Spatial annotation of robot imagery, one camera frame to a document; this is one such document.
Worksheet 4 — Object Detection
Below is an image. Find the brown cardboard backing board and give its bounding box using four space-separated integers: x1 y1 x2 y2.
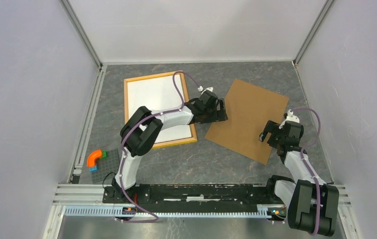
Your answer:
205 79 289 165

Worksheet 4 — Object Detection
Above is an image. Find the aluminium extrusion frame rail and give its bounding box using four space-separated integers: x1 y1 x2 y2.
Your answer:
42 183 361 239

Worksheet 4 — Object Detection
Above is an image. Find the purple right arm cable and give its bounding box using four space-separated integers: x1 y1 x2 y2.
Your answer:
272 107 322 237

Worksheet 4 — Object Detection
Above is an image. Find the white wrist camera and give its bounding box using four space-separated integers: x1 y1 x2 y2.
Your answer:
197 86 213 94
281 110 300 125

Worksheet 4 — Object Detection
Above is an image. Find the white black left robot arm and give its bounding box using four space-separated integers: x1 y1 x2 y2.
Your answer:
112 90 228 203

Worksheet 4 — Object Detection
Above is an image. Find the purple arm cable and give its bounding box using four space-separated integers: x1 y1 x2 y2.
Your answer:
115 70 205 224
272 107 322 237

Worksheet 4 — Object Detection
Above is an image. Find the blue toy brick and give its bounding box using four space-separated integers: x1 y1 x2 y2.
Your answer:
89 165 98 173

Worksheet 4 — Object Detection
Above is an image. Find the printed building photo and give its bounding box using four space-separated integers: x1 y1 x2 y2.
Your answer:
126 75 193 145

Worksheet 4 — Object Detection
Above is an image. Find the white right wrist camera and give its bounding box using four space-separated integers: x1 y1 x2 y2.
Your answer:
281 110 300 125

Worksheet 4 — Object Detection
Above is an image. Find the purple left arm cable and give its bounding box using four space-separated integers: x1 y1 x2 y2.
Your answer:
115 70 205 224

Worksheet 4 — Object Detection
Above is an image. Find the grey lego baseplate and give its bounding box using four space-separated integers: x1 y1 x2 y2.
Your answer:
90 149 120 184

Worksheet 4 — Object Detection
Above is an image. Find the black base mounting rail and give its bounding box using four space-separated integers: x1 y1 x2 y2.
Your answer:
102 184 288 214

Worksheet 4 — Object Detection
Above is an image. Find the orange wooden picture frame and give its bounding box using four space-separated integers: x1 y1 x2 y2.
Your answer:
123 70 198 150

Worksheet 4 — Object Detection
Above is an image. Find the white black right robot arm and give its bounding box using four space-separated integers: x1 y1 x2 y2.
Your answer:
259 120 339 237

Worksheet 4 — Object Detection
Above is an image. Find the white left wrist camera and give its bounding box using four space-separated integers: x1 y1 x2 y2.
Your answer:
197 86 213 94

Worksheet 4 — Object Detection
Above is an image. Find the orange curved toy block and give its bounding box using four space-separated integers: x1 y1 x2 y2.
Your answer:
87 149 103 168

